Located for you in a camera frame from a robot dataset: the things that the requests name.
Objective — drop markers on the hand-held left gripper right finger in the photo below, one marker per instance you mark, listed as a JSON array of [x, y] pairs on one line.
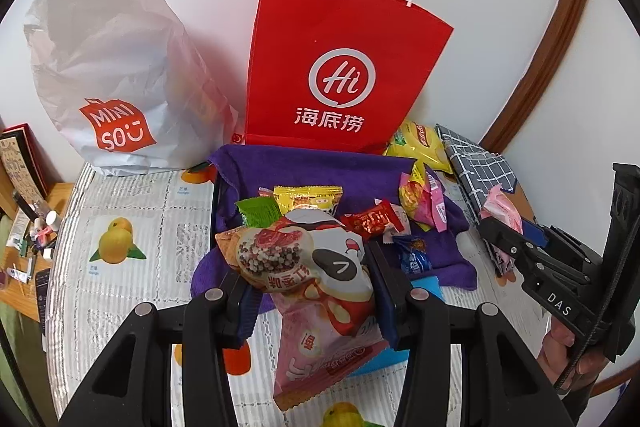
[[387, 307]]

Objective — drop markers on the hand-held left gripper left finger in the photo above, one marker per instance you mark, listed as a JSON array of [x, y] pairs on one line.
[[245, 312]]

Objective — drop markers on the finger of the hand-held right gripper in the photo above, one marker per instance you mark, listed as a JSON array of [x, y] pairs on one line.
[[532, 230], [505, 239]]

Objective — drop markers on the pink square snack packet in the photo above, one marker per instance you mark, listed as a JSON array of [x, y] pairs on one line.
[[500, 207]]

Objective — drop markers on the blue cookie packet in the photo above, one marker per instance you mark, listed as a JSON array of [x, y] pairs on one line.
[[412, 257]]

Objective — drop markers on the large pink cartoon snack bag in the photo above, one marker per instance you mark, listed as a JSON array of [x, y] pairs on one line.
[[310, 267]]

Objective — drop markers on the red snack packet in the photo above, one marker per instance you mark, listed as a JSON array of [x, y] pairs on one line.
[[372, 222]]

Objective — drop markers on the pink yellow snack bag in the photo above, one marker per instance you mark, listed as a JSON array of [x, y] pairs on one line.
[[420, 197]]

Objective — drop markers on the green triangular packet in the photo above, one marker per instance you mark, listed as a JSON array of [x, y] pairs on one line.
[[257, 212]]

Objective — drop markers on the yellow snack packet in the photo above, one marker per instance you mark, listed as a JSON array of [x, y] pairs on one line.
[[307, 198]]

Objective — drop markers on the person's right hand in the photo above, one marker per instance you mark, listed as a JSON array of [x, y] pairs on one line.
[[555, 347]]

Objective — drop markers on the blue tissue pack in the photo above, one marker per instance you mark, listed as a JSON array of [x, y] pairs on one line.
[[430, 289]]

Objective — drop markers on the grey checked folded cloth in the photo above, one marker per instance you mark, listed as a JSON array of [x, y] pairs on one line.
[[475, 162]]

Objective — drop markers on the yellow chips bag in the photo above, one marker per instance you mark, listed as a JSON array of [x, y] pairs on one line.
[[415, 144]]

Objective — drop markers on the purple towel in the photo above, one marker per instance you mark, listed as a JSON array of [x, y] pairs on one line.
[[300, 167]]

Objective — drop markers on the small red white object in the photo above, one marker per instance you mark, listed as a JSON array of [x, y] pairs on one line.
[[237, 138]]

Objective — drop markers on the dark phone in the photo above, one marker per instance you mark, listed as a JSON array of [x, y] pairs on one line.
[[42, 294]]

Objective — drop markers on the small white bottle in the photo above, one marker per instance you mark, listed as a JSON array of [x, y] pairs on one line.
[[53, 220]]

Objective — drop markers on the wooden side table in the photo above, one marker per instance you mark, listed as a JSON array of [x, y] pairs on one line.
[[60, 196]]

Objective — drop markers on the red paper bag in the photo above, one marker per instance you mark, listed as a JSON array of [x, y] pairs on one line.
[[340, 32]]

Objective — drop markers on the white plastic bag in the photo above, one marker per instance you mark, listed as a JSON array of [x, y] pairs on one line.
[[110, 57]]

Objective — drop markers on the brown wooden door frame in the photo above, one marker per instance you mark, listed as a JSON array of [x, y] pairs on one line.
[[545, 57]]

